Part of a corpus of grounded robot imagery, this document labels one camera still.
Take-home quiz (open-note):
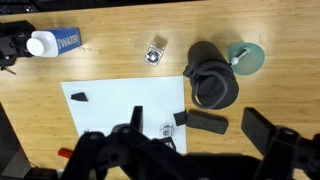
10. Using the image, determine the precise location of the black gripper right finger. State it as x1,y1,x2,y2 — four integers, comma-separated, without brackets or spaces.
240,107,320,180

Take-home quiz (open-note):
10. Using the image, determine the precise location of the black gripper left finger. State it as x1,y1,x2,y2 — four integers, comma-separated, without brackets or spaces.
61,105,188,180

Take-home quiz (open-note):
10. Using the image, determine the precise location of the black foam duster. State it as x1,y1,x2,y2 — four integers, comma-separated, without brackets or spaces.
185,109,230,135

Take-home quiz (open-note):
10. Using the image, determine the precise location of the white whiteboard sheet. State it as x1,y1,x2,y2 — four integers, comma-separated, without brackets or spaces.
60,75,188,155

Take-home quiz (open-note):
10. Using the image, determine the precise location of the black water bottle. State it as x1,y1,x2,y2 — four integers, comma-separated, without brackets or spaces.
182,40,240,110

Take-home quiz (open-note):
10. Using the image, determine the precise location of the white black marker pen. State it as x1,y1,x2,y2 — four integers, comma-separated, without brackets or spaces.
230,47,251,66

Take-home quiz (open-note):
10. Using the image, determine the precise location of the red marker pen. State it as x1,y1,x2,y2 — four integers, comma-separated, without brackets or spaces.
57,147,74,159

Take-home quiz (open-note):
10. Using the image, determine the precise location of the blue white water carton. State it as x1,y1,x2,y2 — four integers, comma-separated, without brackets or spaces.
25,27,83,58

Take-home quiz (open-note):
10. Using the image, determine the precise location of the dark flat stand base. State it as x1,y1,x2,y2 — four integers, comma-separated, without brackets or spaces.
0,103,33,179

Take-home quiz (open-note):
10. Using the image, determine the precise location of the black metal clamp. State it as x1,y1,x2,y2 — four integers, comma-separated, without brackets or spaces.
0,20,36,75

